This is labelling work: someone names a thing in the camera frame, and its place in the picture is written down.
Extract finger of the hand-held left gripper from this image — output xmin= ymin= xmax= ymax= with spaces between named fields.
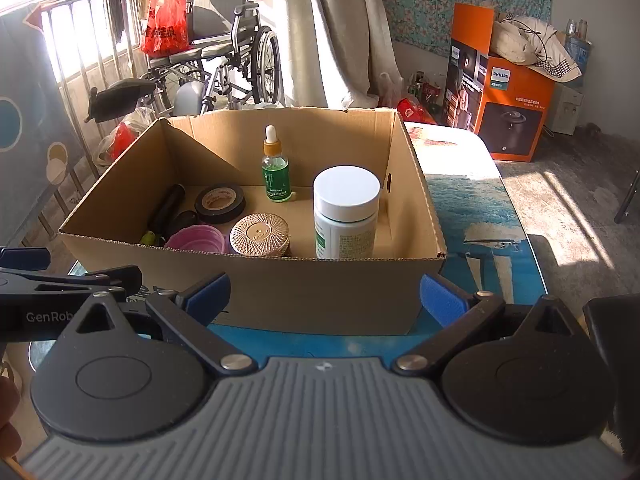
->
xmin=0 ymin=247 xmax=51 ymax=272
xmin=0 ymin=264 xmax=144 ymax=306

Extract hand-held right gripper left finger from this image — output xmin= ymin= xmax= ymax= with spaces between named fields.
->
xmin=60 ymin=272 xmax=258 ymax=376

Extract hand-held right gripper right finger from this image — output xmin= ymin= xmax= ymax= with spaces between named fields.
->
xmin=392 ymin=274 xmax=583 ymax=376

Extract black tape roll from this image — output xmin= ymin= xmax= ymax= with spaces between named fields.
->
xmin=194 ymin=185 xmax=247 ymax=225

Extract golden round tin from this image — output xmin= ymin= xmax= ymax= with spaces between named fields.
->
xmin=229 ymin=212 xmax=291 ymax=257

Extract cardboard box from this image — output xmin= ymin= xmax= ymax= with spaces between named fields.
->
xmin=57 ymin=107 xmax=448 ymax=336

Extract green dropper bottle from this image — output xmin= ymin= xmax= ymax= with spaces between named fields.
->
xmin=260 ymin=125 xmax=291 ymax=203

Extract white lidded jar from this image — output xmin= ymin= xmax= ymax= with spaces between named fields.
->
xmin=312 ymin=165 xmax=382 ymax=260

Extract person's left hand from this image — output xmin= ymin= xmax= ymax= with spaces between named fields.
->
xmin=0 ymin=377 xmax=23 ymax=461

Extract black cylinder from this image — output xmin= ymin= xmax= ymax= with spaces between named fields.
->
xmin=147 ymin=184 xmax=187 ymax=241

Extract blue printed panel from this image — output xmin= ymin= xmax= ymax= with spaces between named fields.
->
xmin=0 ymin=7 xmax=83 ymax=248

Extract red plastic bag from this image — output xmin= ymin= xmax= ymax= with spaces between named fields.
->
xmin=140 ymin=0 xmax=190 ymax=58
xmin=107 ymin=121 xmax=138 ymax=161

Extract white plastic bag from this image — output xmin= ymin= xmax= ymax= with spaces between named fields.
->
xmin=95 ymin=107 xmax=151 ymax=166

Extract orange carton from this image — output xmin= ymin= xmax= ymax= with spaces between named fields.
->
xmin=440 ymin=2 xmax=557 ymax=163

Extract black padded seat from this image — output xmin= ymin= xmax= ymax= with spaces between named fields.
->
xmin=85 ymin=78 xmax=158 ymax=123

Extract red snack bag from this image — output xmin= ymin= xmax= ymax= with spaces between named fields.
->
xmin=395 ymin=97 xmax=438 ymax=125

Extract black metal leg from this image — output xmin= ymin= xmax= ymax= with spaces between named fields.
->
xmin=614 ymin=170 xmax=640 ymax=223

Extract pink plastic bag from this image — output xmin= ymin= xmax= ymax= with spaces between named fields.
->
xmin=377 ymin=72 xmax=406 ymax=108

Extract checkered cloth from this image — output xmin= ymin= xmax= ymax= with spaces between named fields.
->
xmin=520 ymin=47 xmax=585 ymax=85

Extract metal railing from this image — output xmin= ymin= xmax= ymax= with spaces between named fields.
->
xmin=22 ymin=0 xmax=156 ymax=221

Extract white cloth bag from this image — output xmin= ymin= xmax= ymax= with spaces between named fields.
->
xmin=487 ymin=15 xmax=568 ymax=68

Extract beige curtain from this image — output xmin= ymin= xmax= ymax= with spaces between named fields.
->
xmin=272 ymin=0 xmax=396 ymax=111

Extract wheelchair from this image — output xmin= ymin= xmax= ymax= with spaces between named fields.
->
xmin=140 ymin=0 xmax=283 ymax=116

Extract blue white packet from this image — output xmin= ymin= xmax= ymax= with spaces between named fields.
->
xmin=565 ymin=35 xmax=593 ymax=63

